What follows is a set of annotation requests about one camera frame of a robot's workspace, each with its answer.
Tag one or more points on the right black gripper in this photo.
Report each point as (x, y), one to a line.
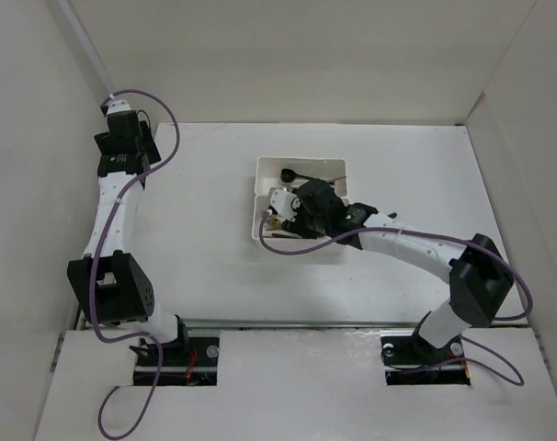
(298, 227)

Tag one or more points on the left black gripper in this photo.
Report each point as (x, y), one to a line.
(147, 144)

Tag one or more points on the black ladle spoon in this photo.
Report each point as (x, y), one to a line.
(288, 176)

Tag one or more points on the rose gold fork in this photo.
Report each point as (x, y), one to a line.
(280, 235)

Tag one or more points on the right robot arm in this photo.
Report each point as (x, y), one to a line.
(474, 270)

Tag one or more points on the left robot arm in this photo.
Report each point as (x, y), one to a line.
(166, 327)

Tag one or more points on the white near container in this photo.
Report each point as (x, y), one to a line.
(294, 244)

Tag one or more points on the white container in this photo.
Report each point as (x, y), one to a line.
(268, 169)
(294, 244)

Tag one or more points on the white far container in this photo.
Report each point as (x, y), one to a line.
(268, 169)

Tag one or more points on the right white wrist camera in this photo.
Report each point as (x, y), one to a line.
(282, 204)

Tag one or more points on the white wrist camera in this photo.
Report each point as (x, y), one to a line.
(112, 105)
(282, 204)

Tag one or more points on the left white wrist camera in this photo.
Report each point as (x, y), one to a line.
(112, 105)

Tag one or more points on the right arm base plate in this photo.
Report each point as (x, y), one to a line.
(410, 362)

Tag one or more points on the aluminium rail left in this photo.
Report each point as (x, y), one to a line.
(123, 292)

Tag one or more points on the aluminium rail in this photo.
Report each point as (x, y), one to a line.
(123, 292)
(286, 325)

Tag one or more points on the aluminium rail front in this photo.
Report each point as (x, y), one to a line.
(286, 325)

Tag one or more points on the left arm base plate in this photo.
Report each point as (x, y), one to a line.
(193, 363)

